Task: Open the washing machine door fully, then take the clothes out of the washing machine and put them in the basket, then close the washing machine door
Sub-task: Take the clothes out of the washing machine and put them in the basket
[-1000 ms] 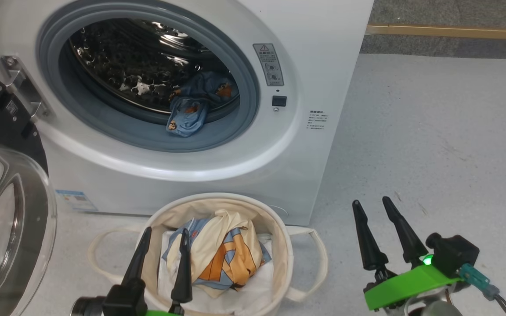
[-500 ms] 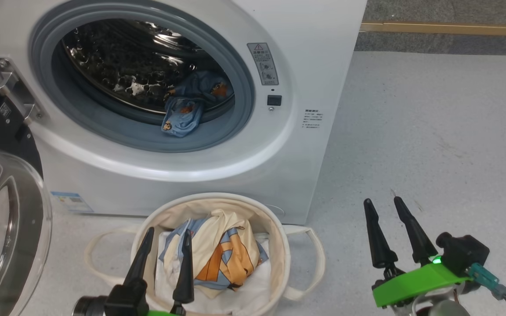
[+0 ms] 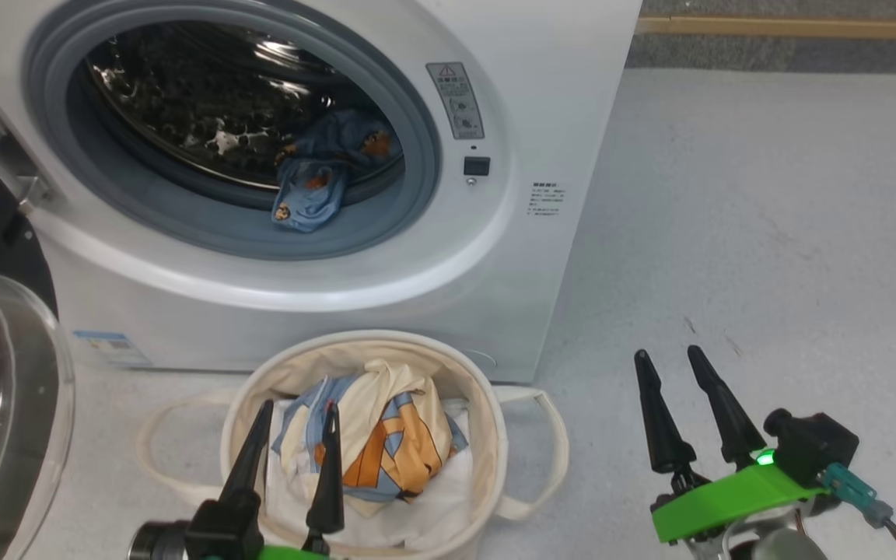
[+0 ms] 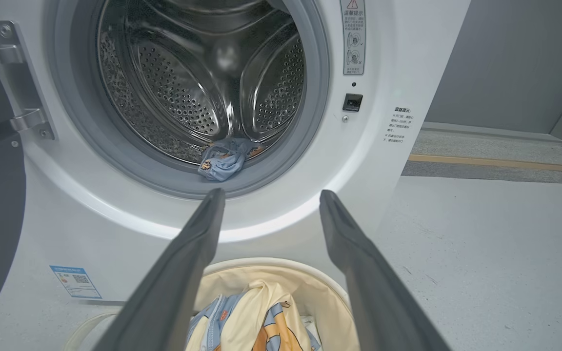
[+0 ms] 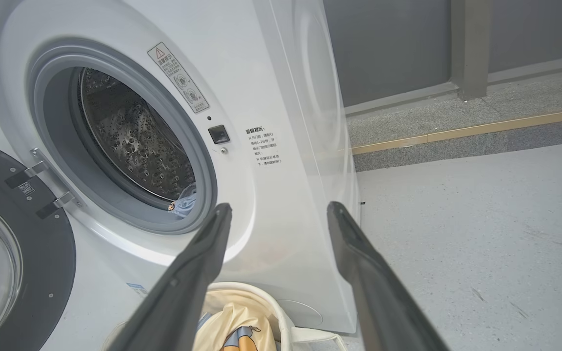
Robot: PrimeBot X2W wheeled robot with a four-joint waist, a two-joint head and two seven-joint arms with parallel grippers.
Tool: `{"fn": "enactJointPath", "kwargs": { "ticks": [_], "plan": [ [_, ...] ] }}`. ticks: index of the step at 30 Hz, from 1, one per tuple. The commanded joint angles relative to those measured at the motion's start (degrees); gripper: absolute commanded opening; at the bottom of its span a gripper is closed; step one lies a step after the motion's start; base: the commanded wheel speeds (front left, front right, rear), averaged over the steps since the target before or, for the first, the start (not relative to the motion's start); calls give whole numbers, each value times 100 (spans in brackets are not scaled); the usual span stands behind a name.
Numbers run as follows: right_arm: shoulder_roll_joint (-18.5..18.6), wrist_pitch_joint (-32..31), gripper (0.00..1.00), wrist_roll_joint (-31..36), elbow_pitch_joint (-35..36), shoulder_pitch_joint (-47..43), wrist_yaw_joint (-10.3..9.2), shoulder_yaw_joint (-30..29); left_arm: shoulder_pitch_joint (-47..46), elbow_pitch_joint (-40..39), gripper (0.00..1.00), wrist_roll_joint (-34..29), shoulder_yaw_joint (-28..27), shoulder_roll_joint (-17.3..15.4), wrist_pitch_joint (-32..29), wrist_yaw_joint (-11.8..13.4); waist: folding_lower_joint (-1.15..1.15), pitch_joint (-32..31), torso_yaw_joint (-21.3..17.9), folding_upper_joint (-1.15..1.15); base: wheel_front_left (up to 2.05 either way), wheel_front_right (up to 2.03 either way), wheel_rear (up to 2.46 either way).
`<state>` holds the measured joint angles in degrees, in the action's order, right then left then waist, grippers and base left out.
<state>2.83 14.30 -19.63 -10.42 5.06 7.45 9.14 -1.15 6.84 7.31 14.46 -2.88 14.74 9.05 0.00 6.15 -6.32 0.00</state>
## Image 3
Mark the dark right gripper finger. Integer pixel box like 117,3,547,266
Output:
634,349,709,492
686,345,768,471

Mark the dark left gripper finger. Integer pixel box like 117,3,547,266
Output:
303,401,345,555
219,399,275,506

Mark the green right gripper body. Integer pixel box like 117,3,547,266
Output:
650,459,830,545

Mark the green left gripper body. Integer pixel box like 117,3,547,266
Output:
257,544,332,560

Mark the cream orange blue garment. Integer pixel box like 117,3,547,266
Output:
271,359,470,518

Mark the round dark washing machine door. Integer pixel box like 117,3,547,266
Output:
0,132,77,560

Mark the blue bear print garment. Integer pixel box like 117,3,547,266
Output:
271,109,404,234

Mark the cream fabric laundry basket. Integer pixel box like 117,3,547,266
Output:
135,331,571,560

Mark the white washing machine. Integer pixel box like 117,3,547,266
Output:
0,0,643,383

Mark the white cloth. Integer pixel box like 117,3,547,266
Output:
265,398,474,549

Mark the blue energy label sticker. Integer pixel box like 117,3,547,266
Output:
72,331,152,368

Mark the grey warning sticker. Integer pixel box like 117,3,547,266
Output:
425,62,486,141

